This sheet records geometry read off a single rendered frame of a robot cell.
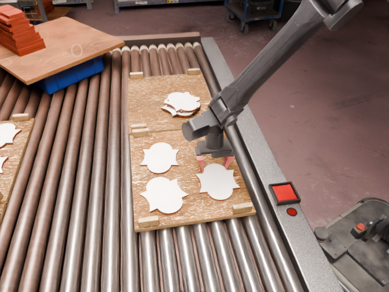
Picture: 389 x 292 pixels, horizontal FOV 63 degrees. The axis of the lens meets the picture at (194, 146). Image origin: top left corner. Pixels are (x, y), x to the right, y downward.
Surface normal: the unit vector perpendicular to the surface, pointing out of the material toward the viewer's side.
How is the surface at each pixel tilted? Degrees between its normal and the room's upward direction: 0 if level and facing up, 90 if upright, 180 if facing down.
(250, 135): 0
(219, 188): 2
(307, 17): 74
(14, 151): 0
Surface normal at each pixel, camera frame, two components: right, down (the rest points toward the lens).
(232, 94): -0.72, 0.21
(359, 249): 0.01, -0.75
